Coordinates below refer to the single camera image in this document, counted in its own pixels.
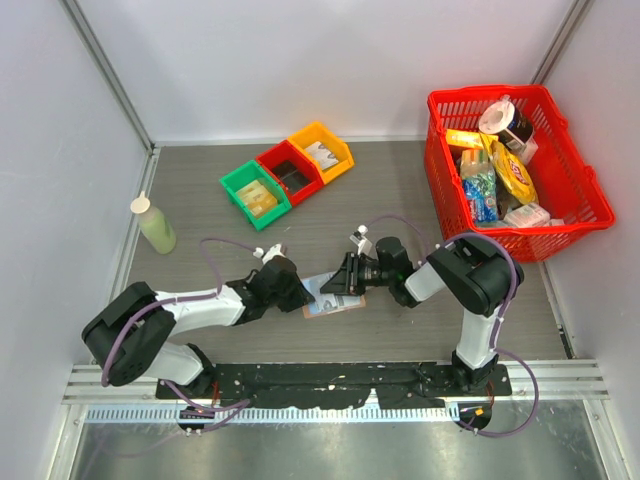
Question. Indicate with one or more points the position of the tan leather card holder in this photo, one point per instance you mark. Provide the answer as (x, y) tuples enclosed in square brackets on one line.
[(326, 304)]

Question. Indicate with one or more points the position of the white small box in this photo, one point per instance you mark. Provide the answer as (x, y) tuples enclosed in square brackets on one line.
[(530, 215)]

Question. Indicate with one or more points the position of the yellow chips bag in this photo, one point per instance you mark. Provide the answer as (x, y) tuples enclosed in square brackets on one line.
[(513, 174)]

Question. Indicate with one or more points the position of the white slotted cable duct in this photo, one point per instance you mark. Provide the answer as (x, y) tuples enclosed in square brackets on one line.
[(176, 413)]

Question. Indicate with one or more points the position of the yellow storage bin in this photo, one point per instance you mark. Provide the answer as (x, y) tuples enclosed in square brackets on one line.
[(317, 131)]

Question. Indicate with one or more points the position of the green liquid squeeze bottle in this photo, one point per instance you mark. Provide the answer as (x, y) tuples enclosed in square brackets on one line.
[(153, 224)]

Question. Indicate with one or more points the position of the black cards in red bin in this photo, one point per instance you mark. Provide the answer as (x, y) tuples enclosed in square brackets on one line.
[(293, 179)]

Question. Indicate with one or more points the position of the red plastic shopping basket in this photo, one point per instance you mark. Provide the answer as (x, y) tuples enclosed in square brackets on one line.
[(567, 187)]

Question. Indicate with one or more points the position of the card in yellow bin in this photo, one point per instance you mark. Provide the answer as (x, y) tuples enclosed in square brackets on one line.
[(318, 150)]

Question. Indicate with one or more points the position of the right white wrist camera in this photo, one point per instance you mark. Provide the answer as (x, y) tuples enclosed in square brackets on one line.
[(359, 238)]

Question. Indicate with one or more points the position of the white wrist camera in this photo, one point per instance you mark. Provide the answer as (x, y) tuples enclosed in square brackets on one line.
[(359, 238), (265, 255)]

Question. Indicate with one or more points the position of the grey patterned card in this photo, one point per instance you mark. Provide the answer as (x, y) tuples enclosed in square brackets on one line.
[(323, 304), (327, 163)]

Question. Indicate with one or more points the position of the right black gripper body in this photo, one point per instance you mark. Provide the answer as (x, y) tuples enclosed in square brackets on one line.
[(372, 274)]

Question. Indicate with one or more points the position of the red storage bin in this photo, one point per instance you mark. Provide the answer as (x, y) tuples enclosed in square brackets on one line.
[(285, 151)]

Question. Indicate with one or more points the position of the green storage bin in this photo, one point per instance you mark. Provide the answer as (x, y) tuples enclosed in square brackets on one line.
[(245, 174)]

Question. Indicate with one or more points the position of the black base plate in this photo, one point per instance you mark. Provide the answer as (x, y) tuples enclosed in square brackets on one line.
[(342, 385)]

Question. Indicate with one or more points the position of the dark labelled can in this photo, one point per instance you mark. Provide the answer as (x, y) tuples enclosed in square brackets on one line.
[(516, 129)]

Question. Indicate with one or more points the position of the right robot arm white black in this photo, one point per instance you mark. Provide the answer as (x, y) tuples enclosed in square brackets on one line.
[(479, 273)]

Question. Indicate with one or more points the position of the blue snack bag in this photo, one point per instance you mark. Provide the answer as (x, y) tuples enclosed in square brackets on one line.
[(478, 179)]

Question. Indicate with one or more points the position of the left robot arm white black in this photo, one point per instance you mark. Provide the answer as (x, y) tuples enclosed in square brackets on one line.
[(131, 337)]

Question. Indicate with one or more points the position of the yellow cards in green bin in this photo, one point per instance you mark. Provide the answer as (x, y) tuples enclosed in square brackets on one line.
[(257, 198)]

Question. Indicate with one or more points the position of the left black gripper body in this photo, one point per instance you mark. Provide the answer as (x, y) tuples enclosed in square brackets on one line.
[(283, 300)]

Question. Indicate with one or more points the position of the yellow snack packet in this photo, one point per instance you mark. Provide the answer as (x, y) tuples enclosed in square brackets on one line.
[(468, 139)]

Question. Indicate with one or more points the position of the white card with black stripe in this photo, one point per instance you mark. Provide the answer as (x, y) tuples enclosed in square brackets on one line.
[(349, 302)]

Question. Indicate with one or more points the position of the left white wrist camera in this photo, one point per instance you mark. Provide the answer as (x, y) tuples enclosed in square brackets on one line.
[(265, 255)]

